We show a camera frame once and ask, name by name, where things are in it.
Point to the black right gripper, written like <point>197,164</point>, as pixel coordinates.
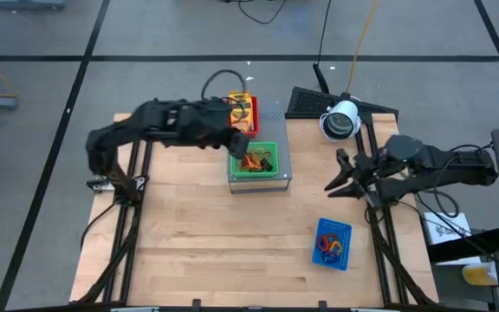
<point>370,173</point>

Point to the black aluminium table frame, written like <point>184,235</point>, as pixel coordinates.
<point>364,130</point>

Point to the grey flat floor object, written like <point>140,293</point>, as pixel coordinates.
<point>28,4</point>

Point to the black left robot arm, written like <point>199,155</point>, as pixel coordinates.
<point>158,123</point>

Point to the blue plastic basket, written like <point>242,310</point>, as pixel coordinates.
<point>340,225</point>

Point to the black binder clip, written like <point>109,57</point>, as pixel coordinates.
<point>269,164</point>

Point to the green plastic basket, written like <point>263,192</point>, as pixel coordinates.
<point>254,174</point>

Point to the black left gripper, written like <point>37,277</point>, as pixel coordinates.
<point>238,145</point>

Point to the black perforated panel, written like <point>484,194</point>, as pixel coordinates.
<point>310,102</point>

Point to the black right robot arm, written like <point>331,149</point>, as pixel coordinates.
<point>440,169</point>

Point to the black side beam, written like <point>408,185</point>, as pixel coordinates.
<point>470,249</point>

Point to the yellow round object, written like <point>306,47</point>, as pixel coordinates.
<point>479,275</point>

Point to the grey perforated metal shelf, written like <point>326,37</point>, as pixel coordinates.
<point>282,130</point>

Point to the white printed cardboard box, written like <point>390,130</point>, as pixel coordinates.
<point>449,229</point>

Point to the yellow crayon box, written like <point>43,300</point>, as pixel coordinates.
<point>245,123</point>
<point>239,93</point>
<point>245,104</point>

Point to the black table clamp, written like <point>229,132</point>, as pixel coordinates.
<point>322,304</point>
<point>196,303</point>

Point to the red plastic basket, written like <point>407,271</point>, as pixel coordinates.
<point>256,117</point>

